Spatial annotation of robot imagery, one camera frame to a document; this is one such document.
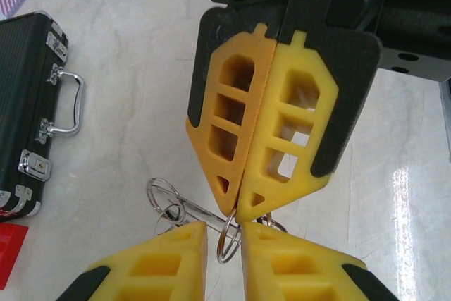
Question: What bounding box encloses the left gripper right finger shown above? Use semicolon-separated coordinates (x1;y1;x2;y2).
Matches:
240;221;375;301

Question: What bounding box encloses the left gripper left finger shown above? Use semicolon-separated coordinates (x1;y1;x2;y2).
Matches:
56;221;209;301

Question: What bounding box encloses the grey metal keyring plate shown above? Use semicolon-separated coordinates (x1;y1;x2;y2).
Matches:
145;176;245;266

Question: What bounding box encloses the red plastic block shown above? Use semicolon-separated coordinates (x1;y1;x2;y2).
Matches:
0;222;30;286

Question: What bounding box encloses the black case with chrome handle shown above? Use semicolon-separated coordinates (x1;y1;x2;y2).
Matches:
0;11;87;219

